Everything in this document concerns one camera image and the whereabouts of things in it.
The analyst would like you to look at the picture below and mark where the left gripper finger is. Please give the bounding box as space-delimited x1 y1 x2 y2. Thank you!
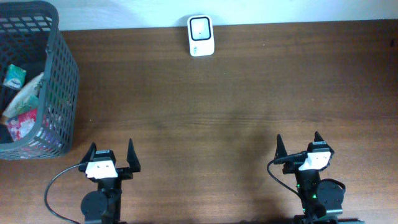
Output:
126 138 141 172
80 142 96 164

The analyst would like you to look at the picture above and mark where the red purple pad package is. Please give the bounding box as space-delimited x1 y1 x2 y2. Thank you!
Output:
5 109 37 141

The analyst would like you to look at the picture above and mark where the teal snack packet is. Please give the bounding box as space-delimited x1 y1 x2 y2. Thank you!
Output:
7 95 39 117

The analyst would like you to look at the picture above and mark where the white cream tube gold cap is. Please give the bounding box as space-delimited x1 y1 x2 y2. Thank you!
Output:
2 72 44 118

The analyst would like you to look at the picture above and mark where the small teal tissue pack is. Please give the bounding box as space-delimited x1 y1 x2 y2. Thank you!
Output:
3 64 27 90

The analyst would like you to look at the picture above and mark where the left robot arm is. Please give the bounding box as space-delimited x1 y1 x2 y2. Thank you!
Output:
78 139 141 224

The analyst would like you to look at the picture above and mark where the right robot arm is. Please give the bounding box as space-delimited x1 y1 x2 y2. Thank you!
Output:
267 131 363 224

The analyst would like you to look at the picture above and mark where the white barcode scanner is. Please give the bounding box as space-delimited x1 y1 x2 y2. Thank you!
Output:
187 15 215 57

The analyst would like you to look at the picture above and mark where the dark grey plastic basket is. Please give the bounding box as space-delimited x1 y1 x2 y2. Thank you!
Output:
1 1 80 161

